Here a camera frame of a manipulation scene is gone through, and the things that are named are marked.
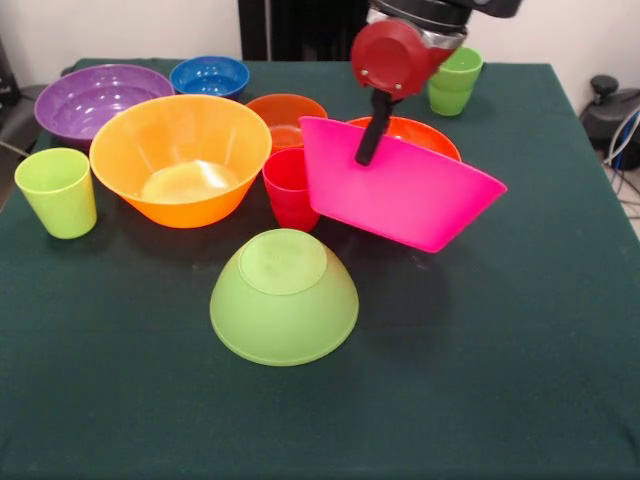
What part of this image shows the small orange-red bowl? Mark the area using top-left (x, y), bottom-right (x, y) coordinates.
top-left (245, 93), bottom-right (330, 154)

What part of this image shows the green bowl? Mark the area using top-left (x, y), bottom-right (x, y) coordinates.
top-left (209, 228), bottom-right (361, 368)

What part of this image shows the lime yellow cup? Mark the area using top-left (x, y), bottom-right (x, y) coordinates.
top-left (14, 147), bottom-right (98, 240)

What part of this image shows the blue bowl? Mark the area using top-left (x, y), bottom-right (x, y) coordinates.
top-left (168, 55), bottom-right (251, 101)

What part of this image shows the dark green tablecloth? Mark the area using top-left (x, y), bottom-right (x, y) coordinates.
top-left (0, 58), bottom-right (640, 480)

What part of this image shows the green cup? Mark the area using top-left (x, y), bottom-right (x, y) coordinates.
top-left (426, 46), bottom-right (485, 118)

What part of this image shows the wide orange-red bowl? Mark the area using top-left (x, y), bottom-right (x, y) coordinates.
top-left (346, 116), bottom-right (462, 164)

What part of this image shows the large yellow-orange bowl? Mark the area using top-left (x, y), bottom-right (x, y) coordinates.
top-left (89, 93), bottom-right (273, 230)

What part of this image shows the purple bowl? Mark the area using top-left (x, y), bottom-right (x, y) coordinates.
top-left (33, 63), bottom-right (175, 150)

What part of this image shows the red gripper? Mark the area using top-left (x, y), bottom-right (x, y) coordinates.
top-left (349, 18), bottom-right (455, 168)

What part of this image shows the tangle of floor cables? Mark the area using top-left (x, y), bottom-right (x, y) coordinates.
top-left (602, 107), bottom-right (640, 221)

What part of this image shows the magenta red cup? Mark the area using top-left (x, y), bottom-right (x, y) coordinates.
top-left (261, 147), bottom-right (322, 234)

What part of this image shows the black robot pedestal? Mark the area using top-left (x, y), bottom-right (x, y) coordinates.
top-left (237, 0), bottom-right (374, 62)

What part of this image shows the pink bowl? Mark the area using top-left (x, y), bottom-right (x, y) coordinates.
top-left (298, 115), bottom-right (509, 254)

